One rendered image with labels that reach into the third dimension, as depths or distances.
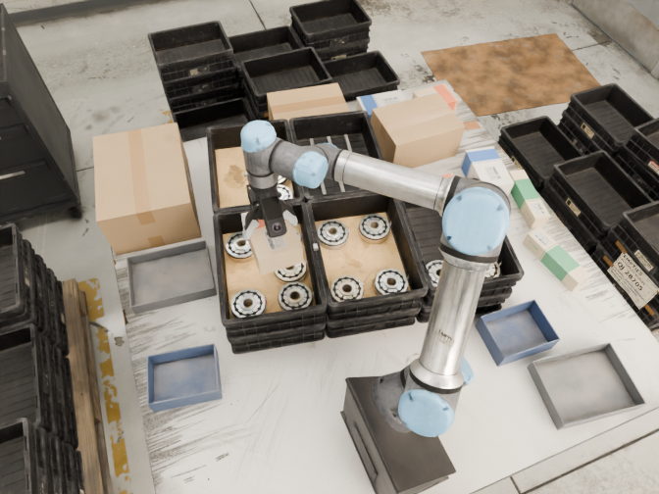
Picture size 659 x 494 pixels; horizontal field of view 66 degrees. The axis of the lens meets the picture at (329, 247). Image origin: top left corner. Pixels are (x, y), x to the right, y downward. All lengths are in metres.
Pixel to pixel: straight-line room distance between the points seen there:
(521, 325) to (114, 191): 1.42
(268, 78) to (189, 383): 1.75
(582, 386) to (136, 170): 1.61
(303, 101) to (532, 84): 2.15
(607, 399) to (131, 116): 2.98
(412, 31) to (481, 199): 3.30
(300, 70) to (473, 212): 2.06
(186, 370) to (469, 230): 1.01
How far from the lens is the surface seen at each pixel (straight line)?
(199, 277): 1.79
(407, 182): 1.13
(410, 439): 1.36
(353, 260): 1.63
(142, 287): 1.82
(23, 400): 2.17
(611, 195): 2.78
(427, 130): 2.03
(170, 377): 1.65
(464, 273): 1.01
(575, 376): 1.78
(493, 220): 0.95
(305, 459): 1.53
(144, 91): 3.70
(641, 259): 2.42
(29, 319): 2.18
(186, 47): 3.13
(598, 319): 1.92
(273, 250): 1.30
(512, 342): 1.75
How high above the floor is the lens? 2.20
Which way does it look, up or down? 55 degrees down
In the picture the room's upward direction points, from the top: 2 degrees clockwise
